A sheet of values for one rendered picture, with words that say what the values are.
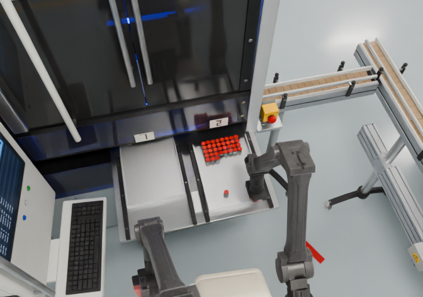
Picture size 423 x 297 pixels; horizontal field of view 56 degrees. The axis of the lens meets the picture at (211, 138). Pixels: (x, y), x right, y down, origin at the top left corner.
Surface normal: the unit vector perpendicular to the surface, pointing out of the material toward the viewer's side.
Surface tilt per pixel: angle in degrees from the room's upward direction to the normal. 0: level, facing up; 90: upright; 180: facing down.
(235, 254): 0
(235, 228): 0
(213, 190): 0
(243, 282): 42
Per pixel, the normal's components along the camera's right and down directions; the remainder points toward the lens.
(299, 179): 0.18, 0.37
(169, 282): -0.04, -0.95
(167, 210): 0.00, -0.53
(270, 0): 0.23, 0.82
